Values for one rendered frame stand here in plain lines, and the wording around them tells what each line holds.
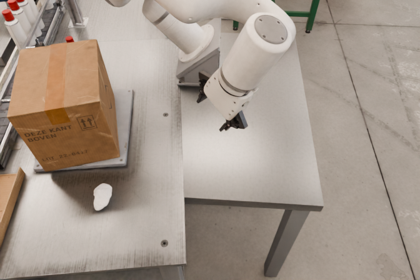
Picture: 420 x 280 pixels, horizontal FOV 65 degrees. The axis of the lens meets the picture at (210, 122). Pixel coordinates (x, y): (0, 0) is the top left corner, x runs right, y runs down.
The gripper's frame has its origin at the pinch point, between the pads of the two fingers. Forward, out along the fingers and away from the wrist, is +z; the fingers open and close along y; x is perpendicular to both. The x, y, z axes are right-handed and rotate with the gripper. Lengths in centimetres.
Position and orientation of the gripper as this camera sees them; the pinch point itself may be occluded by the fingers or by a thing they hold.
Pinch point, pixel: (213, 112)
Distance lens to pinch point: 82.0
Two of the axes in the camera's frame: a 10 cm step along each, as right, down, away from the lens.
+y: -6.1, -7.7, 1.6
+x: -7.3, 4.8, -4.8
